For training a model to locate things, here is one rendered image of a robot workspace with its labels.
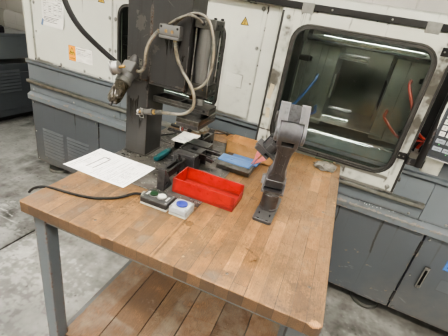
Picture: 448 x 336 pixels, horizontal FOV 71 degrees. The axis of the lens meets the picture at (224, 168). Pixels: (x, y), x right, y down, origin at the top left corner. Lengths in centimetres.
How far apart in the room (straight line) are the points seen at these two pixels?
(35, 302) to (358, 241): 185
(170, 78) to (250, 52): 70
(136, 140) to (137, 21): 49
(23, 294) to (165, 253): 132
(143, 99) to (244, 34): 77
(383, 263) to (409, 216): 34
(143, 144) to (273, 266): 82
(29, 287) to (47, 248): 92
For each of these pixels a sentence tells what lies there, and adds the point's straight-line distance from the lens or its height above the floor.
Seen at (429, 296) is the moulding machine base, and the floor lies 28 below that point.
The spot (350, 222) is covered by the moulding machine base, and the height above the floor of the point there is 56.
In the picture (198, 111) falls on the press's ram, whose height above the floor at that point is 117.
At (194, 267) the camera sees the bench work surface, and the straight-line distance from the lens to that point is 93.
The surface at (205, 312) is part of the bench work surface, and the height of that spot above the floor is 22.
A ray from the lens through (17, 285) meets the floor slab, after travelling 222.
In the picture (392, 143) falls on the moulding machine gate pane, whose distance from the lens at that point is 183.
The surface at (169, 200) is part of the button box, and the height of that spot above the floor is 93.
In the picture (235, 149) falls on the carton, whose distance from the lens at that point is 160.
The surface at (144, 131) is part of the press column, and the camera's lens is 145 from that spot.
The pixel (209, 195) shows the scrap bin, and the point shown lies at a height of 94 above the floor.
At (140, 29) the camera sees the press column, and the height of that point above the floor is 143.
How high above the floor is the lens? 154
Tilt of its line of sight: 26 degrees down
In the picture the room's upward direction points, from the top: 10 degrees clockwise
